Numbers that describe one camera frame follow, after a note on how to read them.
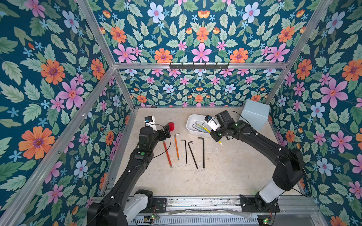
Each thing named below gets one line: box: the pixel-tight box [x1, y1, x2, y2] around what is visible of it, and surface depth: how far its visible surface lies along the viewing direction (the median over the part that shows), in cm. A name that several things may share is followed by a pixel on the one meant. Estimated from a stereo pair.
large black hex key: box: [197, 137, 206, 169], surface depth 95 cm
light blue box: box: [238, 99, 271, 133], surface depth 98 cm
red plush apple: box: [167, 121, 175, 132], surface depth 109 cm
